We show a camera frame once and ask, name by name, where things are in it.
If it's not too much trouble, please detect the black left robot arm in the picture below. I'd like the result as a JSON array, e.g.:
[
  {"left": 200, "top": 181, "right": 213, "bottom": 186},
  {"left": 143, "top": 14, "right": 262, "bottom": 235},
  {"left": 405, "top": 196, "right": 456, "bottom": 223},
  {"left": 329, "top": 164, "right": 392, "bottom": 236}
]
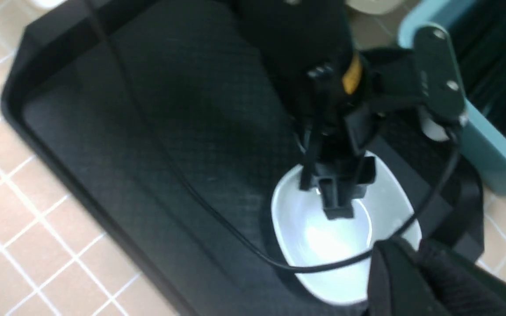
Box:
[{"left": 228, "top": 0, "right": 424, "bottom": 220}]

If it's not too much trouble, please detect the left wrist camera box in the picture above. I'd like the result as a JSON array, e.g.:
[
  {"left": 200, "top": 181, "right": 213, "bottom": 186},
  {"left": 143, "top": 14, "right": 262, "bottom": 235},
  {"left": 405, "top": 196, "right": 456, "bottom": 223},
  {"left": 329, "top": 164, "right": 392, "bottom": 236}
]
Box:
[{"left": 413, "top": 23, "right": 468, "bottom": 142}]

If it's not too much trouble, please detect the olive plastic spoon bin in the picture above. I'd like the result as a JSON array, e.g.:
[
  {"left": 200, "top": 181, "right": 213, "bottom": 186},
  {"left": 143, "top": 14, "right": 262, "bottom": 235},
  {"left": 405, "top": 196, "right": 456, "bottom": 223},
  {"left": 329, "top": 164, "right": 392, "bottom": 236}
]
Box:
[{"left": 344, "top": 0, "right": 406, "bottom": 15}]

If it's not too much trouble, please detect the black plastic serving tray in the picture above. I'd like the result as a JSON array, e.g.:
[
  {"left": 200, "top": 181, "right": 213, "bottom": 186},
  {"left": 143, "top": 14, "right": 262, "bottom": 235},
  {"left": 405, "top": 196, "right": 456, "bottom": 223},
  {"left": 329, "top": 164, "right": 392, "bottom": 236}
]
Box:
[{"left": 0, "top": 0, "right": 485, "bottom": 316}]

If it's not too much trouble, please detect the beige checked tablecloth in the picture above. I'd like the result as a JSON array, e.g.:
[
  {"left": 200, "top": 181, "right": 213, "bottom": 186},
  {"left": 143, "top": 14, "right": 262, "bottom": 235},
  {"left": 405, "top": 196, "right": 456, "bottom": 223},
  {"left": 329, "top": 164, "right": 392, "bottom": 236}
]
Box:
[{"left": 0, "top": 0, "right": 506, "bottom": 316}]

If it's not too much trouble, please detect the bundle of black chopsticks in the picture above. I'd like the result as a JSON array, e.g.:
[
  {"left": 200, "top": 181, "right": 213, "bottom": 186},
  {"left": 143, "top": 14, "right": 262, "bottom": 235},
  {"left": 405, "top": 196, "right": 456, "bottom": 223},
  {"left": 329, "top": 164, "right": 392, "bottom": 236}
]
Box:
[{"left": 446, "top": 0, "right": 506, "bottom": 138}]

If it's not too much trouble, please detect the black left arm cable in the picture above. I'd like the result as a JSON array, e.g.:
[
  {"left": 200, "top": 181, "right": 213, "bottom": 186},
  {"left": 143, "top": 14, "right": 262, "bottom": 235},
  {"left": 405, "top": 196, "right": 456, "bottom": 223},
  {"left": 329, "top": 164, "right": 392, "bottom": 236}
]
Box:
[{"left": 84, "top": 0, "right": 461, "bottom": 273}]

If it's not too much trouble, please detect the white square sauce dish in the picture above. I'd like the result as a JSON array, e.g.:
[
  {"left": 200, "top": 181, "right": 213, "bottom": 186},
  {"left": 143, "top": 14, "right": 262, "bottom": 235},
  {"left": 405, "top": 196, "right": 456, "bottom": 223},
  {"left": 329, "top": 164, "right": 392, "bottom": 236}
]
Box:
[{"left": 271, "top": 158, "right": 414, "bottom": 306}]

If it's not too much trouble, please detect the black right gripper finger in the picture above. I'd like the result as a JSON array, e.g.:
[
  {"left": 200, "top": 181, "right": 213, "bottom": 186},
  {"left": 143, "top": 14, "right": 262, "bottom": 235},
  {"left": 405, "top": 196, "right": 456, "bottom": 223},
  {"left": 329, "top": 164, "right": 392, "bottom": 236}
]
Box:
[{"left": 367, "top": 237, "right": 506, "bottom": 316}]

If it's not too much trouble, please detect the large white plastic tub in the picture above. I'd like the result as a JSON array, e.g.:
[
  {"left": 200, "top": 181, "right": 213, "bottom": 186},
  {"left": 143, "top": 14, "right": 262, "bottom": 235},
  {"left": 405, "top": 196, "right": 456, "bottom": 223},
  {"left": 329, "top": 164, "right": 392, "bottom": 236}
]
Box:
[{"left": 28, "top": 0, "right": 65, "bottom": 11}]

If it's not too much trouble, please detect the teal plastic chopstick bin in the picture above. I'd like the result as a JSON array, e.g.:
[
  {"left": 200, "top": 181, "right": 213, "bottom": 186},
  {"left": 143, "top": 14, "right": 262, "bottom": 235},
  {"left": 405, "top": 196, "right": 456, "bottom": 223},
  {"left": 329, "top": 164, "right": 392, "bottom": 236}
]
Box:
[{"left": 398, "top": 0, "right": 506, "bottom": 196}]

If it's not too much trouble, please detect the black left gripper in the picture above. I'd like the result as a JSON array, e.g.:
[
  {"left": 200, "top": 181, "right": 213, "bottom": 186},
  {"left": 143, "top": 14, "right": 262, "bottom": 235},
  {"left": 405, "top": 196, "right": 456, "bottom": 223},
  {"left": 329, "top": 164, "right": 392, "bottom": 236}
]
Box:
[{"left": 295, "top": 48, "right": 416, "bottom": 220}]

